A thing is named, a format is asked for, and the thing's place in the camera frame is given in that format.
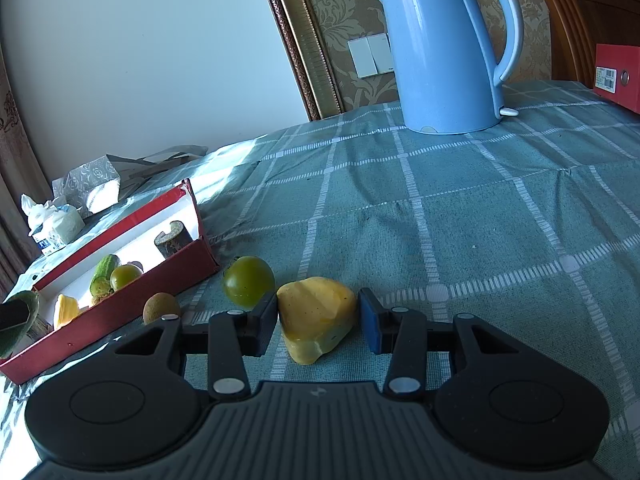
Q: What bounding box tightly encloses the white tissue pack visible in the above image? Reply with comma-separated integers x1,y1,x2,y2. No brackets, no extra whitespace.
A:
20,194,86,256

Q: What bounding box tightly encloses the brown wooden headboard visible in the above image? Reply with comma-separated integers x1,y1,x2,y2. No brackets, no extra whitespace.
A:
522,0,640,83

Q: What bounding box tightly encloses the small yellow jackfruit piece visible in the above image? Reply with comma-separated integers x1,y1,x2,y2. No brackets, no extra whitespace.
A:
53,294,81,331

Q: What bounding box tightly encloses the green cucumber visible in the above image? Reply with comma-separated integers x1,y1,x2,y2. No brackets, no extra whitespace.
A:
89,254,121,296
0,289,41,359

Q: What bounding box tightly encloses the white wall light switch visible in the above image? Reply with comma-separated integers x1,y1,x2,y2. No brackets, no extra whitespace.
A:
348,33,393,79

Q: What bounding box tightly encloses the red cardboard tray box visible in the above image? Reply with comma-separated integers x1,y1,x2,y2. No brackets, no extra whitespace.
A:
0,178,221,386

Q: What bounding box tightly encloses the dark wooden wall frame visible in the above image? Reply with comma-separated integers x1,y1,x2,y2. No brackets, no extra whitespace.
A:
254,0,346,122

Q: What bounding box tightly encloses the green tomato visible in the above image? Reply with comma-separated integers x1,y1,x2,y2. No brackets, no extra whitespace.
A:
222,256,276,310
109,263,143,292

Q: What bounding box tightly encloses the teal checked tablecloth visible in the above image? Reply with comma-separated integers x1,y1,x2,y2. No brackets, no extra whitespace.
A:
0,80,640,480

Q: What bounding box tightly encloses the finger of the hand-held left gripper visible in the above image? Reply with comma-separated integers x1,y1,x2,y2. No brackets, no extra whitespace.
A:
0,304,34,332

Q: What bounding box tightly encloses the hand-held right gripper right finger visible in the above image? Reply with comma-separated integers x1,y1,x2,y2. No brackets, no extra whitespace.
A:
358,287,521,396

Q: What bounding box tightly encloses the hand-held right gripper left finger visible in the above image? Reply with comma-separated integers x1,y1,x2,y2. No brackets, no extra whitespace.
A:
112,294,279,401

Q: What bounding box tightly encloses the large yellow jackfruit piece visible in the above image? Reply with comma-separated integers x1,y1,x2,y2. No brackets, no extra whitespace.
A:
276,276,357,366

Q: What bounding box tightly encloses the blue electric kettle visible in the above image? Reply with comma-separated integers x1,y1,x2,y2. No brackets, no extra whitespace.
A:
375,0,525,135

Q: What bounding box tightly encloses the grey patterned gift bag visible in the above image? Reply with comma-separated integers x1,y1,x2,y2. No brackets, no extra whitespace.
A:
52,145,209,218

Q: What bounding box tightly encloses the dark sugarcane piece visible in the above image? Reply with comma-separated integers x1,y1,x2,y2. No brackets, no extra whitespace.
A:
153,220,195,261
22,316,54,346

